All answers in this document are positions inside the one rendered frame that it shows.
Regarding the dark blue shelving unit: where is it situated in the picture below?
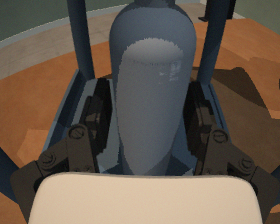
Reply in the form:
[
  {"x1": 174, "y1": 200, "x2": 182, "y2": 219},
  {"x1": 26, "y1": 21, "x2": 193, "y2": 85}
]
[{"x1": 0, "y1": 0, "x2": 230, "y2": 204}]

